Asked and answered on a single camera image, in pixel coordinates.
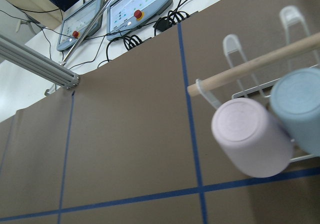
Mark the pink plastic cup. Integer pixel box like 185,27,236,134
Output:
211,98,294,178

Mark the light blue plastic cup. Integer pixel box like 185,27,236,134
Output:
270,67,320,157

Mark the aluminium frame post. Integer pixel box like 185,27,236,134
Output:
0,35,80,90

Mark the teach pendant with red button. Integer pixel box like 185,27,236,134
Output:
106,0,173,41

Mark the white wire cup rack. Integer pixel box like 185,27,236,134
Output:
187,5,320,163

